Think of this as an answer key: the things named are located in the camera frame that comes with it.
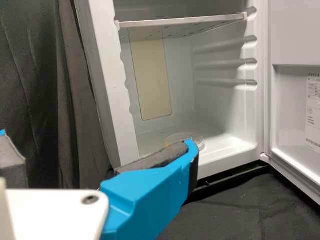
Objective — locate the white incubator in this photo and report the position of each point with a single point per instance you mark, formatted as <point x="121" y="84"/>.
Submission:
<point x="155" y="75"/>

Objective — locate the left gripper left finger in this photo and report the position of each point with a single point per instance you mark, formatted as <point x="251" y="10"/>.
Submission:
<point x="13" y="162"/>

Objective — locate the incubator door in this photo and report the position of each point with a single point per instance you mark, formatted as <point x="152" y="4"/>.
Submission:
<point x="292" y="37"/>

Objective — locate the petri dish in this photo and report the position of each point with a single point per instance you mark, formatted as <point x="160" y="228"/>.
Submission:
<point x="197" y="140"/>

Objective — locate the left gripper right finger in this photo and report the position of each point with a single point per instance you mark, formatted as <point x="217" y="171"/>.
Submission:
<point x="150" y="195"/>

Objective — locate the black platform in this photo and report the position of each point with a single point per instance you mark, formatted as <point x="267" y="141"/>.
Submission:
<point x="225" y="175"/>

